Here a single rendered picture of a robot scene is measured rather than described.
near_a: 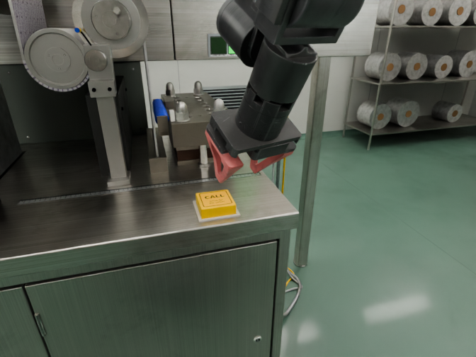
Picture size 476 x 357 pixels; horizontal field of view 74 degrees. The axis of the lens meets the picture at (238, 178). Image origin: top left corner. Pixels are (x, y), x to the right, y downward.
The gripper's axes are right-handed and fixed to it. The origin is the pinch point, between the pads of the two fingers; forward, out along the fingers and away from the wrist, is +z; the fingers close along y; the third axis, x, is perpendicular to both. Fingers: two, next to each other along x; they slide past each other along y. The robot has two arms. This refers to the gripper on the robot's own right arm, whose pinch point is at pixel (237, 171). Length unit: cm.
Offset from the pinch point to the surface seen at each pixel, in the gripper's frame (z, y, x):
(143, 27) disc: 2.9, -1.4, -43.2
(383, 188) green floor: 140, -215, -34
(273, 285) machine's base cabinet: 35.0, -15.1, 11.1
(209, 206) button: 16.7, -1.4, -4.5
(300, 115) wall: 184, -249, -172
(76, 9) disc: 1.8, 10.5, -48.1
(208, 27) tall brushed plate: 15, -31, -66
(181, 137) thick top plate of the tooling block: 21.2, -6.1, -27.2
